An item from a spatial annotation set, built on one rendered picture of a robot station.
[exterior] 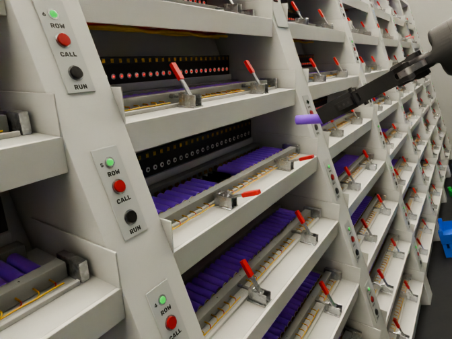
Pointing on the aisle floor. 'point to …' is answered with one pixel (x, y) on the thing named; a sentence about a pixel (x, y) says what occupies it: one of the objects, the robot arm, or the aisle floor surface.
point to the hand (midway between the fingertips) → (339, 106)
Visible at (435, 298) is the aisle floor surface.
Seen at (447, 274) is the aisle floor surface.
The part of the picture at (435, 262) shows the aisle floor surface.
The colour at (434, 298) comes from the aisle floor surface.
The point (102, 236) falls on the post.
